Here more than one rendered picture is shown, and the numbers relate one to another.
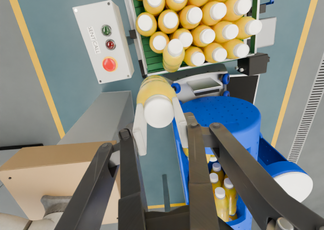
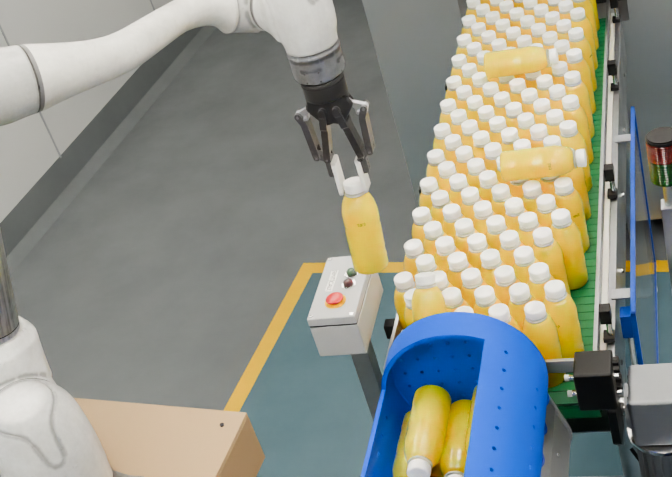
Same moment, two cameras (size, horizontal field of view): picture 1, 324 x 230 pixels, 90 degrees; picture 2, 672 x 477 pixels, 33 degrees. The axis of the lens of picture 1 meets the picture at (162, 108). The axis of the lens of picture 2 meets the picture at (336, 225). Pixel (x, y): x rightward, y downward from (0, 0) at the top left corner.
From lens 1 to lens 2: 2.06 m
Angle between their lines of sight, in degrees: 80
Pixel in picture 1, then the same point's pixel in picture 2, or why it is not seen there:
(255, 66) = (587, 363)
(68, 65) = not seen: outside the picture
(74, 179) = (157, 438)
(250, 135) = (485, 322)
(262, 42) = (655, 394)
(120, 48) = (358, 288)
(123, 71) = (347, 309)
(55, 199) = not seen: hidden behind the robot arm
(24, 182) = not seen: hidden behind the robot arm
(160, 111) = (354, 180)
